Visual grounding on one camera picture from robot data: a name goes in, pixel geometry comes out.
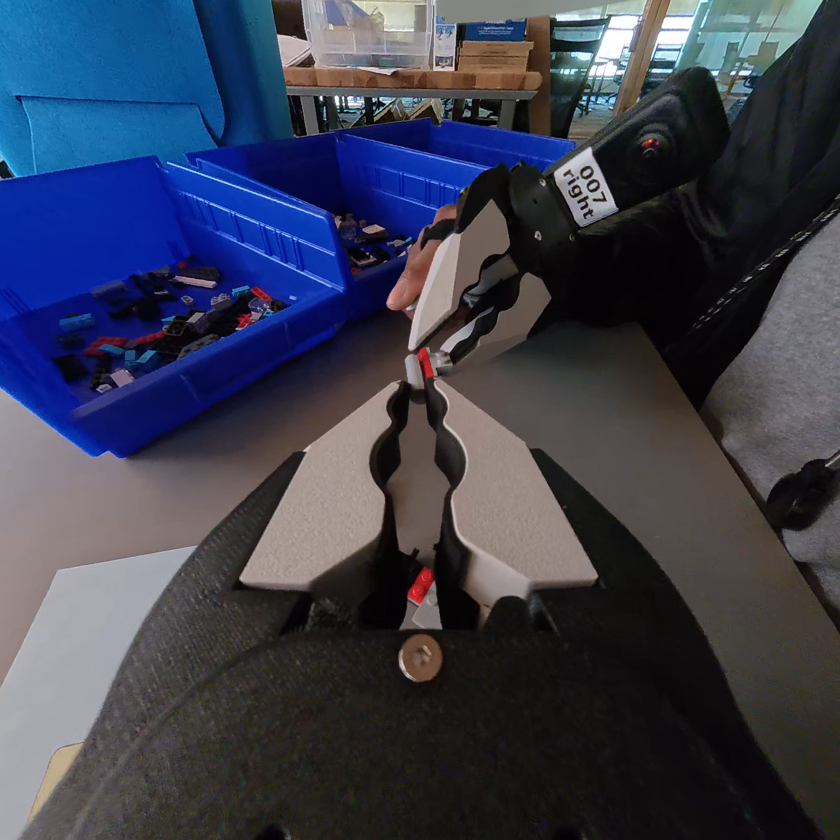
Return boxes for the grey desk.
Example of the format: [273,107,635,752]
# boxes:
[0,308,840,840]

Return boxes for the dark blue box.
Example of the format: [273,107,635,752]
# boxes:
[459,18,529,43]

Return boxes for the speckled drawstring cord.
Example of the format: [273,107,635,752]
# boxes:
[689,197,840,329]

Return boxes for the pale blue instruction booklet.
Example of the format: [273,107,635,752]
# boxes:
[0,545,198,840]

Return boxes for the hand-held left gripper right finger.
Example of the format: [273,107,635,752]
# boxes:
[423,381,599,626]

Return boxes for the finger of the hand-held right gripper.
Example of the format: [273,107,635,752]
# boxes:
[407,164,513,353]
[446,272,553,378]

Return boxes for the person's right forearm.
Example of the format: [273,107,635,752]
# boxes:
[532,177,788,342]

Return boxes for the grey red brick assembly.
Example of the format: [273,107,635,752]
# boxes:
[403,348,454,395]

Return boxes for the blue storage bin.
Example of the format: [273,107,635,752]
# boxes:
[0,156,349,459]
[185,134,487,322]
[338,118,577,198]

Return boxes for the person's torso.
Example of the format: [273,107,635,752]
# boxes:
[643,0,840,592]

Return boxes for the clear plastic storage box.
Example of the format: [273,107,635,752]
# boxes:
[302,0,437,70]

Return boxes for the person's right hand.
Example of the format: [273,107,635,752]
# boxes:
[386,203,460,312]

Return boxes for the long grey studded plate assembly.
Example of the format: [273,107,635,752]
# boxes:
[399,548,439,631]

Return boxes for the black mesh chair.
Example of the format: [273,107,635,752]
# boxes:
[548,16,611,132]

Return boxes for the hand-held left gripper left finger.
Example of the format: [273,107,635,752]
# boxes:
[238,379,411,598]

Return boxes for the pile of mixed toy bricks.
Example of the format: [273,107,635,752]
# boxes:
[51,262,293,395]
[335,213,414,273]

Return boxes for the flat cardboard boxes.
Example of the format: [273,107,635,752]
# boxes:
[457,39,534,73]

